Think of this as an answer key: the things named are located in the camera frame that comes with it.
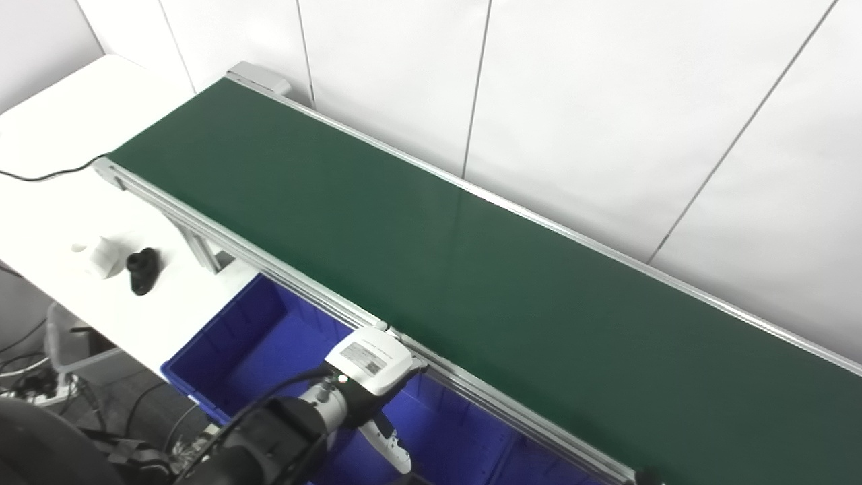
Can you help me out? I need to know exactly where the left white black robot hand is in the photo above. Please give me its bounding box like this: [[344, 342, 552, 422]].
[[325, 328, 428, 474]]

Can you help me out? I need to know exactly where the black robot shoulder cover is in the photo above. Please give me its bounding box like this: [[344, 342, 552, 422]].
[[0, 397, 112, 485]]

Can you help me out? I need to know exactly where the blue plastic bin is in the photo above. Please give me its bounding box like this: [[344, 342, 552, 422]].
[[160, 273, 519, 485], [502, 431, 610, 485]]

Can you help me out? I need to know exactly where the green conveyor belt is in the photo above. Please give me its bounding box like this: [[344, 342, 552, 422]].
[[93, 61, 862, 485]]

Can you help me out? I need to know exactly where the black plastic part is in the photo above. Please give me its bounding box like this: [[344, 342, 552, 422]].
[[126, 247, 162, 296]]

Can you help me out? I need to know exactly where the white blocky plastic part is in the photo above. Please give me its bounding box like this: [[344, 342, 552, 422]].
[[88, 236, 129, 279]]

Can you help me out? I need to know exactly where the white power strip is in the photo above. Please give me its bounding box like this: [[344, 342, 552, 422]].
[[19, 379, 72, 406]]

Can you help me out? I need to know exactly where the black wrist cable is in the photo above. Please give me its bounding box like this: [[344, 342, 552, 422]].
[[191, 366, 334, 482]]

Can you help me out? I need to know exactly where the thin black table cable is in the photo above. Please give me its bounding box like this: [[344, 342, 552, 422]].
[[0, 154, 112, 183]]

